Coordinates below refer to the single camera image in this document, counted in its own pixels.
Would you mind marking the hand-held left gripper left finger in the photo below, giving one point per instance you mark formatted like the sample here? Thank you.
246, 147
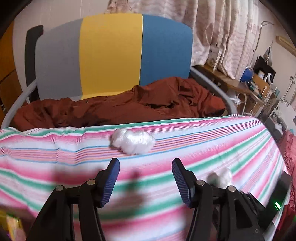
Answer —
108, 185

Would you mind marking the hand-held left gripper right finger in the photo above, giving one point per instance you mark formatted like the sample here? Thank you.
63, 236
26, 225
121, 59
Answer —
182, 185

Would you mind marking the white plastic bag ball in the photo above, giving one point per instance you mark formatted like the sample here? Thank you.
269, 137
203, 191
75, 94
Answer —
219, 177
133, 140

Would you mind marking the red garment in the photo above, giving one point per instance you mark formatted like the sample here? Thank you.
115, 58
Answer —
288, 214

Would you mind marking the pink red blanket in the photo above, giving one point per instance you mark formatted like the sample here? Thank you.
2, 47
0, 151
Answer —
288, 150

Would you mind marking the striped tablecloth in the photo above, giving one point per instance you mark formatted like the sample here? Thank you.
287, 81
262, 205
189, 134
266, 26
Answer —
69, 150

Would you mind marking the rust brown garment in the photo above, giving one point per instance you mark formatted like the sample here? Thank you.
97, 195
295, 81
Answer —
115, 109

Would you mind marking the wooden desk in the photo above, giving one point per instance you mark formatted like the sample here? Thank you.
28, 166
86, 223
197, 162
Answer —
222, 78

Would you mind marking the blue round fan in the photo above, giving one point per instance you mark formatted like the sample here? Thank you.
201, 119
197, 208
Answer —
246, 74

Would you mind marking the white box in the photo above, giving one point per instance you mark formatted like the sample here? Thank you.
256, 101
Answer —
214, 58

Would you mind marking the grey yellow blue chair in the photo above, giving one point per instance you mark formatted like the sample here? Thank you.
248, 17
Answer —
111, 53

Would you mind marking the black rolled mat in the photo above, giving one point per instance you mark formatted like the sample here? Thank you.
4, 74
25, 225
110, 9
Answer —
32, 58

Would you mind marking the wooden cabinet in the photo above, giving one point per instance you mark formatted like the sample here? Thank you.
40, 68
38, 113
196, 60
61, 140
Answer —
7, 69

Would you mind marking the beige patterned curtain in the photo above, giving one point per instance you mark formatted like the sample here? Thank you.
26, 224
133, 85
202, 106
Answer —
219, 27

